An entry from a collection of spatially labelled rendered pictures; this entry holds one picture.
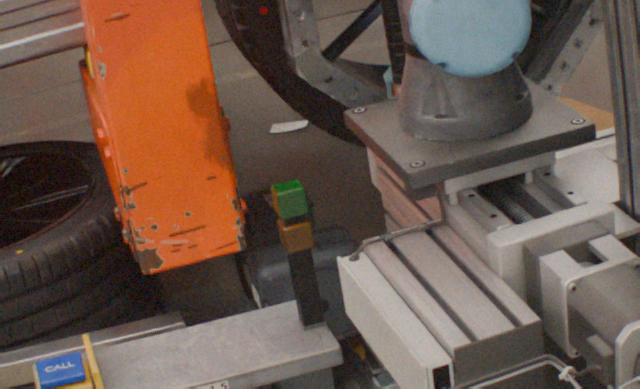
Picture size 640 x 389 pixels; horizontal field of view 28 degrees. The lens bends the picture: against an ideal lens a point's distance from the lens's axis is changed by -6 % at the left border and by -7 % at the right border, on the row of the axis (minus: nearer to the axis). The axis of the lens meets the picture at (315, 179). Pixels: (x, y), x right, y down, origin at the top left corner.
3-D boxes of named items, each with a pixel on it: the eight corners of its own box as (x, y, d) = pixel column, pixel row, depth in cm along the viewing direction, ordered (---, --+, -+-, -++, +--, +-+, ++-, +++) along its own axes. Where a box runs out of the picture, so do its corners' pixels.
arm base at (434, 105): (554, 120, 141) (544, 34, 137) (428, 153, 138) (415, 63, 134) (500, 82, 154) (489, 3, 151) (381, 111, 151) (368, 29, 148)
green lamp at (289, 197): (302, 204, 181) (297, 177, 180) (310, 214, 178) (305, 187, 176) (274, 211, 180) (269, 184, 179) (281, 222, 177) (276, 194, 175)
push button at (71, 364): (83, 363, 182) (79, 350, 181) (89, 386, 176) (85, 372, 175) (39, 373, 181) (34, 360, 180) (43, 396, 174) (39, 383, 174)
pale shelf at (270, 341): (311, 313, 195) (308, 295, 193) (344, 364, 179) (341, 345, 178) (36, 380, 186) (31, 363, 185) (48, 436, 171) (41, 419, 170)
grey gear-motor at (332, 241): (326, 312, 266) (297, 150, 253) (391, 409, 228) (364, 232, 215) (239, 335, 263) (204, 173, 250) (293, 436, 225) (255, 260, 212)
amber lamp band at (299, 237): (308, 237, 183) (303, 211, 182) (316, 248, 180) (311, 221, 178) (280, 244, 182) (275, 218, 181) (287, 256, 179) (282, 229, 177)
